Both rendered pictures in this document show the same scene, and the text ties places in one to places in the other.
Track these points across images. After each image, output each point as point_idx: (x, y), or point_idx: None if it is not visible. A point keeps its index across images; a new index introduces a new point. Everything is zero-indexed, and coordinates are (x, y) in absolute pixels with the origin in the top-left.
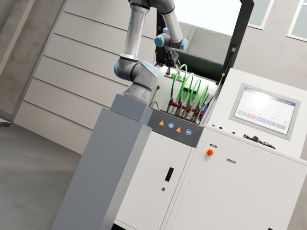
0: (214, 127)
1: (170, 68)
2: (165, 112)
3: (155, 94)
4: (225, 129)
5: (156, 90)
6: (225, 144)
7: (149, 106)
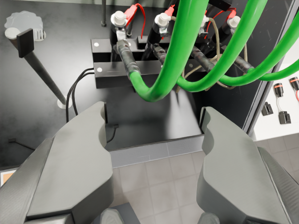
0: (275, 136)
1: (98, 135)
2: (116, 77)
3: (38, 65)
4: (286, 55)
5: (30, 55)
6: None
7: (66, 122)
